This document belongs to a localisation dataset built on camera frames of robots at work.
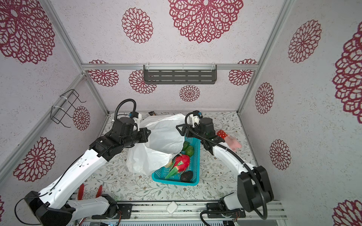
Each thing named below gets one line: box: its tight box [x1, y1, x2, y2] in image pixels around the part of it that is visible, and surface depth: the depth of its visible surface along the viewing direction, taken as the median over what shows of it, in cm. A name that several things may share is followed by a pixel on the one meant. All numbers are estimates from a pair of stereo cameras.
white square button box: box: [166, 201, 178, 215], surface depth 77 cm
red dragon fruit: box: [164, 153, 190, 179], surface depth 84 cm
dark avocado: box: [180, 170, 194, 183], surface depth 83 cm
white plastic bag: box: [126, 113, 186, 176], surface depth 79 cm
